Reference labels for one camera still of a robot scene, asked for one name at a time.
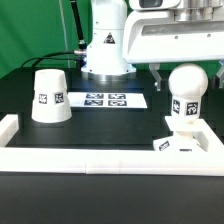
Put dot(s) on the white lamp bulb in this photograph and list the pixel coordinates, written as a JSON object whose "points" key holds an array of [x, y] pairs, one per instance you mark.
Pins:
{"points": [[187, 84]]}

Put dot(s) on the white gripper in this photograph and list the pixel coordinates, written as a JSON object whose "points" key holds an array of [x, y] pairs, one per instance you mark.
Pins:
{"points": [[155, 37]]}

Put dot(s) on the white U-shaped frame barrier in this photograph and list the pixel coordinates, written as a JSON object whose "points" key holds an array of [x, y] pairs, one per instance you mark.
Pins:
{"points": [[42, 160]]}

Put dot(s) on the white lamp shade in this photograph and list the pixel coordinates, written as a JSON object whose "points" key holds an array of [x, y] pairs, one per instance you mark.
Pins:
{"points": [[50, 103]]}

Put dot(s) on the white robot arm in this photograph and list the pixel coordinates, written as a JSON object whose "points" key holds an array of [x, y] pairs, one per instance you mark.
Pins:
{"points": [[104, 57]]}

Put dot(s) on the white lamp base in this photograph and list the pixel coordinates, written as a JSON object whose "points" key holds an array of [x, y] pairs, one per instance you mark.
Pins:
{"points": [[185, 136]]}

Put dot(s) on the white marker sheet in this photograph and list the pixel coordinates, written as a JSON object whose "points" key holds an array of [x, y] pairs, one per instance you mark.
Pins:
{"points": [[107, 100]]}

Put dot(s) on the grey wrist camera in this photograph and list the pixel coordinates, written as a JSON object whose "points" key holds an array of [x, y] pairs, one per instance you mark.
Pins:
{"points": [[140, 5]]}

